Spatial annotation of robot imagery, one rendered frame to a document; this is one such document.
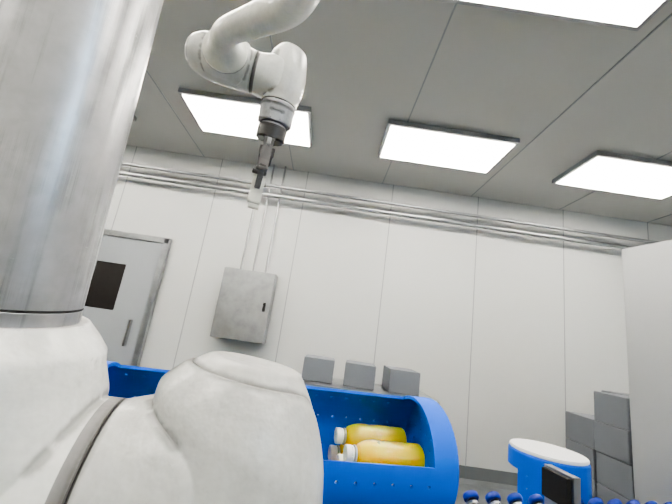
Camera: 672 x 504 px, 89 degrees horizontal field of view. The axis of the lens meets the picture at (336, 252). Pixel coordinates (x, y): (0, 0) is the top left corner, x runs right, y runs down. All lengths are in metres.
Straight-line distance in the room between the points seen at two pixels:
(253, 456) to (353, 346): 4.00
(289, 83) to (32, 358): 0.80
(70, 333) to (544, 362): 4.92
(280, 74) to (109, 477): 0.85
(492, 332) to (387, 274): 1.45
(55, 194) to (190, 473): 0.21
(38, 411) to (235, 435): 0.13
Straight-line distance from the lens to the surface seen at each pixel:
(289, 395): 0.30
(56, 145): 0.32
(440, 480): 0.95
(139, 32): 0.38
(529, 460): 1.71
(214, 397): 0.29
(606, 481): 4.36
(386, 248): 4.44
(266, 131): 0.93
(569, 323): 5.24
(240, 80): 0.97
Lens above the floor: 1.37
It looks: 13 degrees up
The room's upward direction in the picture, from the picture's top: 8 degrees clockwise
